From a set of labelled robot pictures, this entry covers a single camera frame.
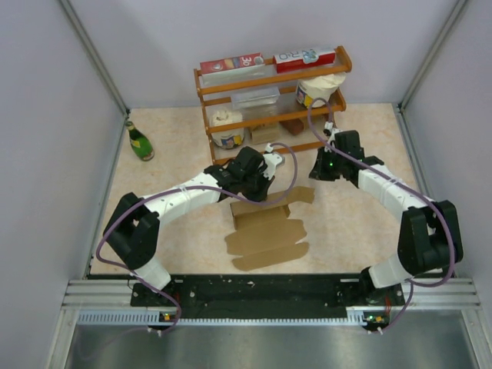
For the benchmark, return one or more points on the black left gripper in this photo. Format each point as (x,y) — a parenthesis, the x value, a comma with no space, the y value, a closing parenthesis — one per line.
(261,195)

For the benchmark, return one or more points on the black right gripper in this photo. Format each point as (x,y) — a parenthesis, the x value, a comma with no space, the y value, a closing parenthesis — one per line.
(318,171)

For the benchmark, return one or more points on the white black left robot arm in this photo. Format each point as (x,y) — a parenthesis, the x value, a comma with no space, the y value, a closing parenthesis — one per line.
(132,231)

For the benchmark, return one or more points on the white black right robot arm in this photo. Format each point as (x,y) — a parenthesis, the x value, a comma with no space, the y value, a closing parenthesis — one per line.
(429,236)

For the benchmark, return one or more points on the red white toothpaste box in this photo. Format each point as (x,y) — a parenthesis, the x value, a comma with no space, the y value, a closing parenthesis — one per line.
(303,58)

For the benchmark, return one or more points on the red foil wrap box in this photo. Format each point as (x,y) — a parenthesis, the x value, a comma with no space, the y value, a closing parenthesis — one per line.
(232,65)

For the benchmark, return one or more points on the red brown brick block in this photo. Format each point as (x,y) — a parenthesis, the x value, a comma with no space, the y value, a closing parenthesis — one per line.
(293,126)

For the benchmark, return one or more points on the white bag upper shelf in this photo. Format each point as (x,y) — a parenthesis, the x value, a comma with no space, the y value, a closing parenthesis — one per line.
(318,87)

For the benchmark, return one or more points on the clear plastic container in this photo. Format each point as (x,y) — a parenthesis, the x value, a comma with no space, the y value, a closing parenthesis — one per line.
(255,98)

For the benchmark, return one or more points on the orange wooden shelf rack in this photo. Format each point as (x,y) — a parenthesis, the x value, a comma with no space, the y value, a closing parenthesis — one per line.
(228,129)

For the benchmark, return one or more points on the green glass bottle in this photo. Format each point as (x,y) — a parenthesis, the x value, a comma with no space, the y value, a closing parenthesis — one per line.
(140,144)

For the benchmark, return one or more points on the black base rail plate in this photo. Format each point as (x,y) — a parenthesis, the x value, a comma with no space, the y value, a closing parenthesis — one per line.
(257,296)

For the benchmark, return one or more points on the aluminium frame rail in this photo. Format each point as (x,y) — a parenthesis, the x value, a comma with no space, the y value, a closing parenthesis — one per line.
(109,303)

